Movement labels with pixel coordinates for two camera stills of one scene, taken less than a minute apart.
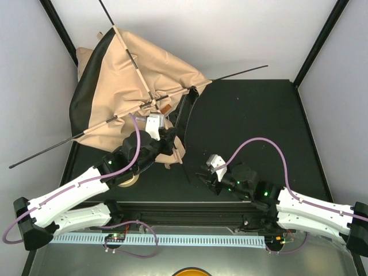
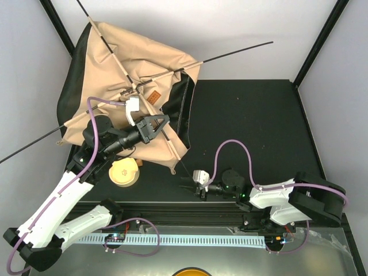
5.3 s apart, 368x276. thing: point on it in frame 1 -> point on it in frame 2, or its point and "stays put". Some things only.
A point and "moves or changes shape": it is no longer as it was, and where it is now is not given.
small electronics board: x=115 y=237 stays put
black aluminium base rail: x=226 y=214 stays put
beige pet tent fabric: x=122 y=76 moves or changes shape
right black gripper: x=210 y=183 -> x=199 y=192
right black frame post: x=339 y=7 stays put
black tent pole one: x=144 y=79 -> x=131 y=81
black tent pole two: x=138 y=111 -> x=162 y=79
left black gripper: x=168 y=139 -> x=145 y=131
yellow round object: x=192 y=271 stays put
